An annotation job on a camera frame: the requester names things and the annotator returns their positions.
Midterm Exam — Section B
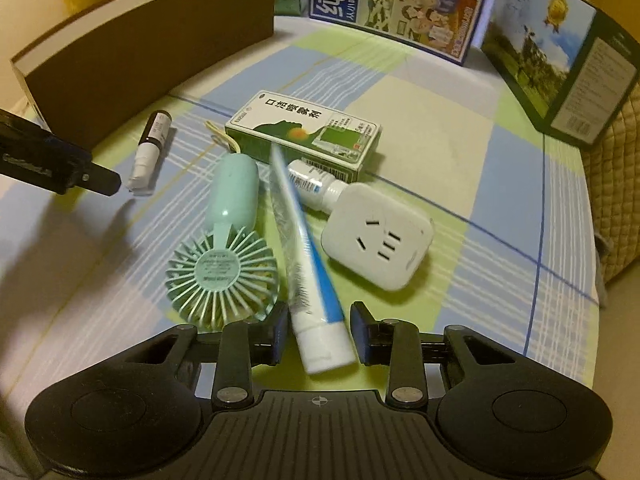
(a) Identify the white pill bottle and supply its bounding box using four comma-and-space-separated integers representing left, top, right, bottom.
287, 158, 348, 213

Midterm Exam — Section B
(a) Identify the chair with quilted cover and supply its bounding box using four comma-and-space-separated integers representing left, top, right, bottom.
580, 95, 640, 286

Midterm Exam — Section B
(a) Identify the small dark and white tube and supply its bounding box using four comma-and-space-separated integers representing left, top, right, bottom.
126, 109, 173, 193

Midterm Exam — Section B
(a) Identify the beige cord strap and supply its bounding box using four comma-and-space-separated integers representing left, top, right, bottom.
205, 120, 242, 153

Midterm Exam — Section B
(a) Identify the teal handheld fan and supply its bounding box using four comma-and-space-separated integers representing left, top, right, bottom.
165, 152, 280, 332

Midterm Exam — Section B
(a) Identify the white and blue toothpaste tube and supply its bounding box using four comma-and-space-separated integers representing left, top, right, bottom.
269, 144, 358, 375

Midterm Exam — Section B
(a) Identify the checkered tablecloth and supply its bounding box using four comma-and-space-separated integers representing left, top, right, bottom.
0, 12, 608, 461

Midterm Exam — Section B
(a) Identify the brown cardboard shoe box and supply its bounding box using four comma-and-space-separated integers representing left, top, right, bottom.
10, 0, 276, 153

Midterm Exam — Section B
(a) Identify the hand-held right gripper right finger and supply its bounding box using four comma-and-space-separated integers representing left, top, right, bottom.
349, 301, 518, 408

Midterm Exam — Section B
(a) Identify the green medicine box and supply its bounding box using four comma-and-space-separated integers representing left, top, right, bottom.
224, 90, 383, 182

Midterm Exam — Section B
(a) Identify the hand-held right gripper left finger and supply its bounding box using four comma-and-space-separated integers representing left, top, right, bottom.
122, 305, 291, 408

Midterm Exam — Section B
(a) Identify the blue milk carton box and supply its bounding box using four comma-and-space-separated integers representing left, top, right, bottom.
307, 0, 496, 66

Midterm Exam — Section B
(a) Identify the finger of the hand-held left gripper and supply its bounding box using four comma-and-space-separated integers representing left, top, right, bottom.
82, 160, 122, 197

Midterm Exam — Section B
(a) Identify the green landscape milk carton box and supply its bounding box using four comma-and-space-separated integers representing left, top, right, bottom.
480, 0, 640, 148

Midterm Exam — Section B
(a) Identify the white socket adapter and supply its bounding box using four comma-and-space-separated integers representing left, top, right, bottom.
320, 182, 434, 291

